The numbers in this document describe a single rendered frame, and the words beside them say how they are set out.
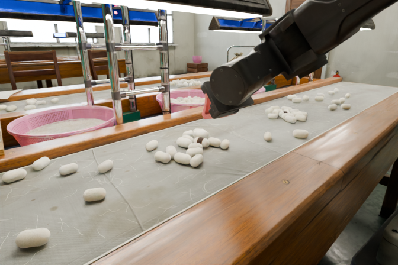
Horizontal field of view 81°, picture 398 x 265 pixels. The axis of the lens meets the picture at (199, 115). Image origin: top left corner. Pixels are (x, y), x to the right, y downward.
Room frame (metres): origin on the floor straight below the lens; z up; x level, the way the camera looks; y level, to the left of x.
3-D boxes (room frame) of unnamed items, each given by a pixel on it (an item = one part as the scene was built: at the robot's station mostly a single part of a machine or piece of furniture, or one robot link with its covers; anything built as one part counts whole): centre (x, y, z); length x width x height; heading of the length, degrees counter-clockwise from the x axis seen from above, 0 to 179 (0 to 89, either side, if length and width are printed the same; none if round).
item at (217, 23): (1.58, -0.31, 1.08); 0.62 x 0.08 x 0.07; 131
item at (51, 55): (2.18, 1.50, 0.45); 0.44 x 0.43 x 0.91; 130
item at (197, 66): (6.60, 0.04, 0.32); 0.42 x 0.42 x 0.64; 45
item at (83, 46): (0.89, 0.37, 0.90); 0.20 x 0.19 x 0.45; 131
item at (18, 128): (0.62, 0.37, 0.72); 0.27 x 0.27 x 0.10
